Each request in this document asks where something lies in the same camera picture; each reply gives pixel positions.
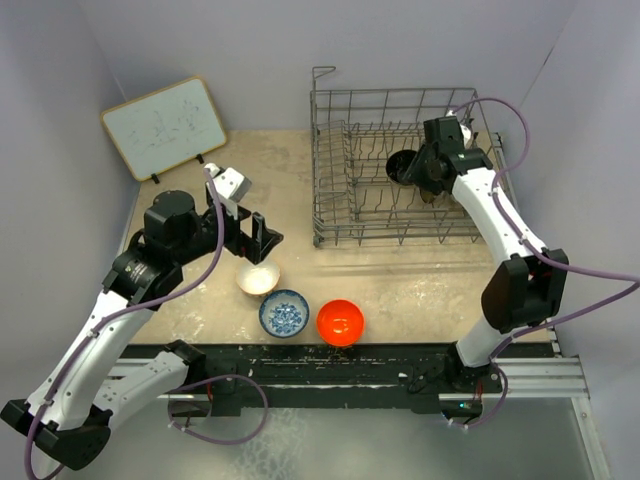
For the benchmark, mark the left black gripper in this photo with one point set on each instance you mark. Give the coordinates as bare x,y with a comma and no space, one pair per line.
252,247

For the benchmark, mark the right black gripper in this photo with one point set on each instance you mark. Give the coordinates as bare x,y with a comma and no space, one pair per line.
415,174

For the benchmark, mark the black glossy bowl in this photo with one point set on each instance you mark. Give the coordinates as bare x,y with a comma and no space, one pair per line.
400,165

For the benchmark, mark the grey wire dish rack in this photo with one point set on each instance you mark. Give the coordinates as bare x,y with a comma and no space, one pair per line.
353,134

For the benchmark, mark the brown rimmed cream bowl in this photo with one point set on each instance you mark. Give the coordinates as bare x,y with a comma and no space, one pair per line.
432,199

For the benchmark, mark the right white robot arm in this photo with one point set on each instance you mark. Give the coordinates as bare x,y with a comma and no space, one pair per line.
527,286

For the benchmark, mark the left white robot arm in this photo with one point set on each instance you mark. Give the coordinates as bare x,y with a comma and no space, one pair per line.
71,416

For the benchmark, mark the beige white bowl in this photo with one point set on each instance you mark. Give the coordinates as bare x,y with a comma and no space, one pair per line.
260,279

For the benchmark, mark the blue white patterned bowl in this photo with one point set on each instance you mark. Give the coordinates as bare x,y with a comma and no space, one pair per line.
284,313

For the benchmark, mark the orange bowl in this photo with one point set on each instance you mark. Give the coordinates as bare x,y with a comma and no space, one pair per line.
340,323

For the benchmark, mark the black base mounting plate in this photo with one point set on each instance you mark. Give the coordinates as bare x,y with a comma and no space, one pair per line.
409,376

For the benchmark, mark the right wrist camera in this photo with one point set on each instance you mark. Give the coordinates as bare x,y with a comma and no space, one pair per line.
466,133

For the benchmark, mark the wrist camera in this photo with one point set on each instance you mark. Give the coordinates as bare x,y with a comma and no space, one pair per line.
231,186
466,133

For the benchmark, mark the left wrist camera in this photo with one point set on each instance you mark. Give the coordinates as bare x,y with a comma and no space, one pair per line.
231,186

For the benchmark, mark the small whiteboard with wood frame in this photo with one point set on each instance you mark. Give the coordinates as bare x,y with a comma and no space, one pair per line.
166,128

